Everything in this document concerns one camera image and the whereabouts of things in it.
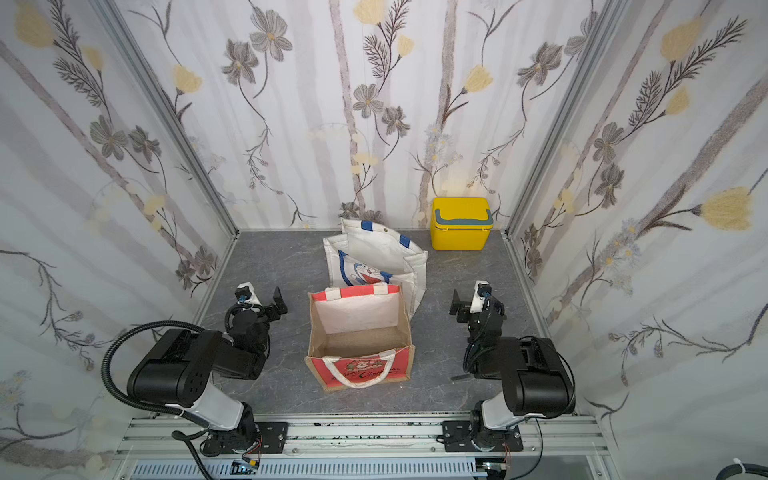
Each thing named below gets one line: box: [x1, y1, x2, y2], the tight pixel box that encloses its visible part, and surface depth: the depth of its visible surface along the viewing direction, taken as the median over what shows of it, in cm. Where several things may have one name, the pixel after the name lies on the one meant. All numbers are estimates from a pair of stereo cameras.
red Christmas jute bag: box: [304, 284, 415, 392], surface depth 80 cm
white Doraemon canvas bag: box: [323, 217, 428, 320], surface depth 95 cm
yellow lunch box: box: [430, 197, 494, 251], surface depth 111 cm
